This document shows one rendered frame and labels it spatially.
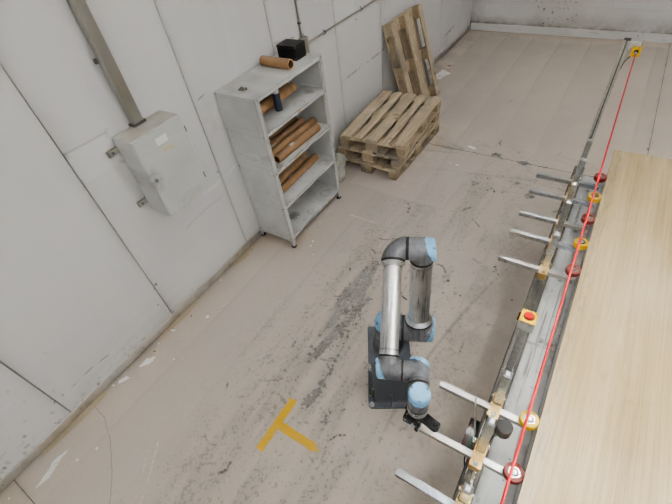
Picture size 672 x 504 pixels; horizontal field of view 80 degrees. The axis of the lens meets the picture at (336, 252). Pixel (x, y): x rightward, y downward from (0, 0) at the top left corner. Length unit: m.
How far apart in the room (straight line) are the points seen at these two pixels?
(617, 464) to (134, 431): 2.94
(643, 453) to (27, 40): 3.48
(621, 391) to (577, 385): 0.18
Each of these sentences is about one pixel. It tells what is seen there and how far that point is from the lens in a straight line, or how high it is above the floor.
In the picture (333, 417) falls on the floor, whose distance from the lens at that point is 3.05.
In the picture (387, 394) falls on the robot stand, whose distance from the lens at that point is 2.94.
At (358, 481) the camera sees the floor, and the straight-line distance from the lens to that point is 2.90.
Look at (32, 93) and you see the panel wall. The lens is 2.85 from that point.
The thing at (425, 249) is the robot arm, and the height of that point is 1.43.
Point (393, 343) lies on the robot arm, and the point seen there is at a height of 1.22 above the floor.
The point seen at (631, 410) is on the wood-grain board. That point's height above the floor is 0.90.
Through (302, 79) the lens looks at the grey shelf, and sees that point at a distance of 4.07.
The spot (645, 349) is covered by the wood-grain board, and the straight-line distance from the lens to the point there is 2.53.
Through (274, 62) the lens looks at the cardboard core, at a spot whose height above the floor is 1.60.
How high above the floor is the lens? 2.80
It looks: 45 degrees down
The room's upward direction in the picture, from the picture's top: 9 degrees counter-clockwise
